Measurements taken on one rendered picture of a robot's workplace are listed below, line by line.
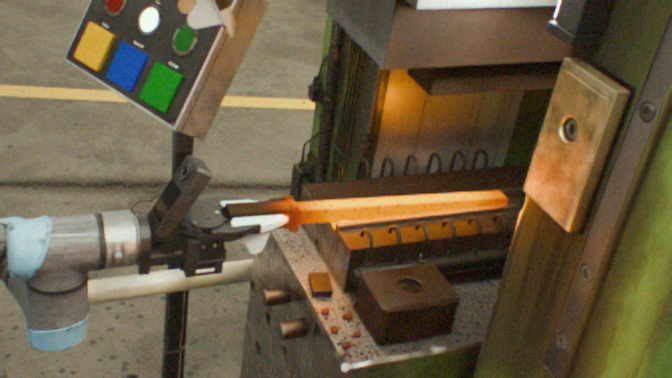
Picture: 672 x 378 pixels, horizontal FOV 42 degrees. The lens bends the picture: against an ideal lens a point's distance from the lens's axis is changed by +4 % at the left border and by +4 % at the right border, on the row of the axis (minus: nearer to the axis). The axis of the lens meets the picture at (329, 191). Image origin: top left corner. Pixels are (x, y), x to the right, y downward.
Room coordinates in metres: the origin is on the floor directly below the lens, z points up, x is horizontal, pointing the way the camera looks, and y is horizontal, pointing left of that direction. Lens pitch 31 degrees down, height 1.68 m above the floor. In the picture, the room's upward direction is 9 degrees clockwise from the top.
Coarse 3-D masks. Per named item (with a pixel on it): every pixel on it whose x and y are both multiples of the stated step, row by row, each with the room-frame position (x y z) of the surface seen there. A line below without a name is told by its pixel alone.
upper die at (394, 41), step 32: (352, 0) 1.09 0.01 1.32; (384, 0) 1.02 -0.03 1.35; (352, 32) 1.08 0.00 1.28; (384, 32) 1.00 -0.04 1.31; (416, 32) 1.01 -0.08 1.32; (448, 32) 1.03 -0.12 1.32; (480, 32) 1.05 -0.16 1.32; (512, 32) 1.07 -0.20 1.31; (544, 32) 1.09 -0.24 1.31; (384, 64) 0.99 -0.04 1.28; (416, 64) 1.01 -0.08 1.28; (448, 64) 1.03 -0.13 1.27; (480, 64) 1.05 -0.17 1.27
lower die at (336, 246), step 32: (320, 192) 1.15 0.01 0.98; (352, 192) 1.15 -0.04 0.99; (384, 192) 1.17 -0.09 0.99; (416, 192) 1.18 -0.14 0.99; (448, 192) 1.20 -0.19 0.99; (320, 224) 1.09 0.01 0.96; (352, 224) 1.04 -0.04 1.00; (384, 224) 1.07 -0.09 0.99; (416, 224) 1.08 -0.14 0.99; (448, 224) 1.10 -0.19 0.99; (512, 224) 1.13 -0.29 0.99; (352, 256) 0.99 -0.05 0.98; (384, 256) 1.02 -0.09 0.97; (416, 256) 1.04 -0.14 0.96; (352, 288) 1.00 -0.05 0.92
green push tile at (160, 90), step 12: (156, 72) 1.40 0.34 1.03; (168, 72) 1.39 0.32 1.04; (144, 84) 1.40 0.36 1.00; (156, 84) 1.38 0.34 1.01; (168, 84) 1.37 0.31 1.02; (180, 84) 1.37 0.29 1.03; (144, 96) 1.38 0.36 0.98; (156, 96) 1.37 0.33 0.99; (168, 96) 1.36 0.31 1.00; (168, 108) 1.35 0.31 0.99
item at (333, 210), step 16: (464, 192) 1.17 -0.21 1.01; (480, 192) 1.18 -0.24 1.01; (496, 192) 1.19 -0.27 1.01; (240, 208) 0.99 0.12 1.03; (256, 208) 1.00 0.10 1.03; (272, 208) 1.01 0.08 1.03; (288, 208) 1.02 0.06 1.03; (304, 208) 1.03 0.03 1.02; (320, 208) 1.04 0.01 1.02; (336, 208) 1.05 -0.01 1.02; (352, 208) 1.06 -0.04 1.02; (368, 208) 1.07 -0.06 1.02; (384, 208) 1.08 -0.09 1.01; (400, 208) 1.09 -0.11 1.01; (416, 208) 1.10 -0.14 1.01; (432, 208) 1.12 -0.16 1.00; (448, 208) 1.13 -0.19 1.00; (464, 208) 1.14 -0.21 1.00; (288, 224) 1.01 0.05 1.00
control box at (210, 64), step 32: (96, 0) 1.57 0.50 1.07; (128, 0) 1.53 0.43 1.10; (160, 0) 1.50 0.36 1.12; (256, 0) 1.45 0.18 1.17; (128, 32) 1.49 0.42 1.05; (160, 32) 1.46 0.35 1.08; (224, 32) 1.40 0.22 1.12; (192, 64) 1.38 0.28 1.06; (224, 64) 1.40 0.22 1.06; (128, 96) 1.41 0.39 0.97; (192, 96) 1.35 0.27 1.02; (224, 96) 1.41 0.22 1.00; (192, 128) 1.35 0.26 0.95
